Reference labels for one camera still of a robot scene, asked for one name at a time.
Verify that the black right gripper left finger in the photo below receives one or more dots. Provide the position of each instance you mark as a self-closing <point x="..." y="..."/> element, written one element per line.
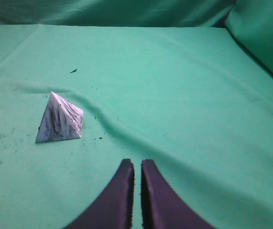
<point x="113" y="207"/>

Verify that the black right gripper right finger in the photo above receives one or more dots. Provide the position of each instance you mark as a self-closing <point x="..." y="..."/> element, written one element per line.
<point x="162" y="207"/>

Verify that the white marbled square pyramid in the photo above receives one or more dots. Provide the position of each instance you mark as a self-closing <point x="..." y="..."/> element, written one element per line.
<point x="61" y="120"/>

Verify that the green cloth table cover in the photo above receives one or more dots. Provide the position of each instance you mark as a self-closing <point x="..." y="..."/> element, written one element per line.
<point x="168" y="80"/>

